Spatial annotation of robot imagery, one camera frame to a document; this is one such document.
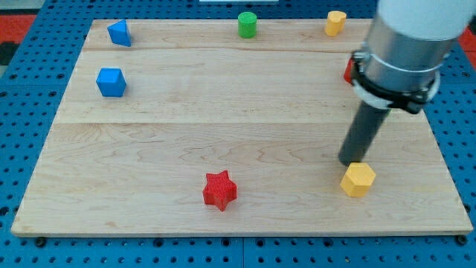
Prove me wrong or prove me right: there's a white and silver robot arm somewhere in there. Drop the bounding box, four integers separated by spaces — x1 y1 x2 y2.
351 0 475 114

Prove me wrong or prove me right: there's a yellow hexagon block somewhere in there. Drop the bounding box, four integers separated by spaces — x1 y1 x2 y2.
340 162 376 197

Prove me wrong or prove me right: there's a blue cube block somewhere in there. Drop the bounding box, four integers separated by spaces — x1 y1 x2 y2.
96 68 126 98

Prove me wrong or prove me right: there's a green cylinder block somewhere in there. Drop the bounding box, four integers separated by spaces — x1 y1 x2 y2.
237 11 257 39

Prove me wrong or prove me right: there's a blue triangular prism block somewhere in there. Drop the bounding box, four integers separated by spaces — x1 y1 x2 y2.
107 19 132 47

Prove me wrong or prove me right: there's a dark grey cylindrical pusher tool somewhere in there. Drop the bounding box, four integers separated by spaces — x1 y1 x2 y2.
338 101 390 166

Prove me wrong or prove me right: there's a light wooden board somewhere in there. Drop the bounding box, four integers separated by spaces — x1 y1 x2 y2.
11 19 473 237

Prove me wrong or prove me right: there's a red star block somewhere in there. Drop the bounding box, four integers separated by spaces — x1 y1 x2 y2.
202 170 237 211

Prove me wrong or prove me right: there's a red cylinder block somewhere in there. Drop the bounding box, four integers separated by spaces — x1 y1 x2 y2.
343 58 353 84

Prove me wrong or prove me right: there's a black clamp ring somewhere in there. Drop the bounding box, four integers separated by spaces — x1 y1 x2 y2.
350 51 441 115

